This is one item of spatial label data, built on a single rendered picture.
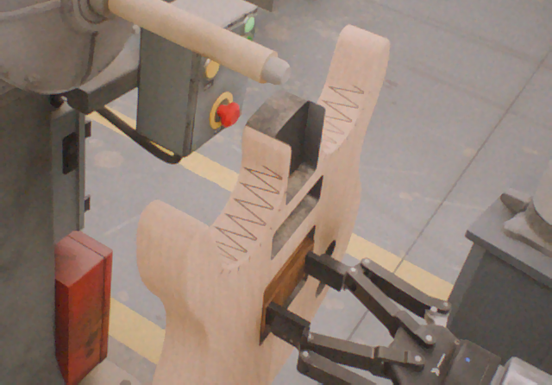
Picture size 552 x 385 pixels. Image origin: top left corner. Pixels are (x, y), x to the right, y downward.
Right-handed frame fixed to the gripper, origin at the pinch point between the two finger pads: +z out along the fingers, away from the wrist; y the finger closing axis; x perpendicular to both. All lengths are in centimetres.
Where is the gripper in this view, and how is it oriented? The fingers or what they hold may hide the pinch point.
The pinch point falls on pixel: (291, 287)
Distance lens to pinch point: 74.2
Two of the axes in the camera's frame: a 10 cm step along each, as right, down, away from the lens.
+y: 5.3, -5.9, 6.1
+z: -8.4, -4.2, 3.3
